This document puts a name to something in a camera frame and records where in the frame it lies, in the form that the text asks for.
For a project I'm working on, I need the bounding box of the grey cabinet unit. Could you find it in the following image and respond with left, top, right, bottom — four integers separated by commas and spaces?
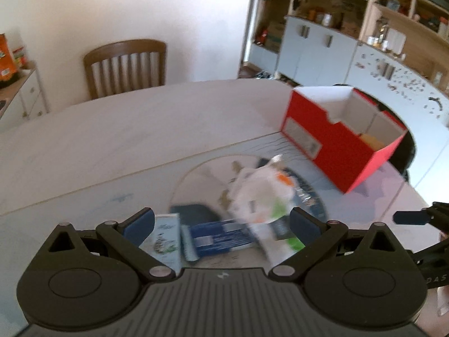
242, 0, 449, 188

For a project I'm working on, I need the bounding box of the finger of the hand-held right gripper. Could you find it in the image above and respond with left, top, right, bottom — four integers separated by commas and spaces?
393, 202, 449, 234
407, 239, 449, 265

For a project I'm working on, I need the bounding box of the orange snack bag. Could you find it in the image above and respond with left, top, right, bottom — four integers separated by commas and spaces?
0, 33, 20, 83

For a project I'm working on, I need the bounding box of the brown wooden chair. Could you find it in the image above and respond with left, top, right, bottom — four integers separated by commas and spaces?
83, 39, 167, 101

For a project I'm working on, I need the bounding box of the red cardboard box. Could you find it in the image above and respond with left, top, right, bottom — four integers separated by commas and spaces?
281, 85, 408, 194

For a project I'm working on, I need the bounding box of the tan item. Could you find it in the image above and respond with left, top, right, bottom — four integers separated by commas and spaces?
361, 133, 386, 151

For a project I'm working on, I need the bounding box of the blue packet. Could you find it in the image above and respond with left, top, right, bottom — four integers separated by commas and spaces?
189, 219, 255, 258

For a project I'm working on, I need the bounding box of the dark packet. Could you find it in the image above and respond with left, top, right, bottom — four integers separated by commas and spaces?
170, 204, 218, 225

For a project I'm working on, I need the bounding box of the white desktop table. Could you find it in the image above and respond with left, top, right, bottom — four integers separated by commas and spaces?
0, 79, 434, 253

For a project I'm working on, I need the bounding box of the white side cabinet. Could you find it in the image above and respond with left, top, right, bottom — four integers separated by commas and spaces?
0, 61, 50, 132

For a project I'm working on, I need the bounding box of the light blue small carton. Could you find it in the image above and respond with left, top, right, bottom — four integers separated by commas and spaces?
142, 213, 182, 271

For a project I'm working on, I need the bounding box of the white tissue paper pack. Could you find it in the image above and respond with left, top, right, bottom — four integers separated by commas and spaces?
228, 154, 306, 267

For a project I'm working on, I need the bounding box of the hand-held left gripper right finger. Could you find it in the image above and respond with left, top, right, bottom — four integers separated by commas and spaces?
268, 207, 409, 283

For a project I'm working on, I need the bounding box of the black padded jacket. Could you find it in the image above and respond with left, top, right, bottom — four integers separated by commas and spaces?
331, 83, 418, 183

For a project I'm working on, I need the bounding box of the grey printed table mat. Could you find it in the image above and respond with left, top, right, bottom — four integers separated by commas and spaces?
0, 131, 436, 337

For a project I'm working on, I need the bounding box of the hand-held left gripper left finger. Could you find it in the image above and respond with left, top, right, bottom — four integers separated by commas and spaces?
45, 208, 176, 282

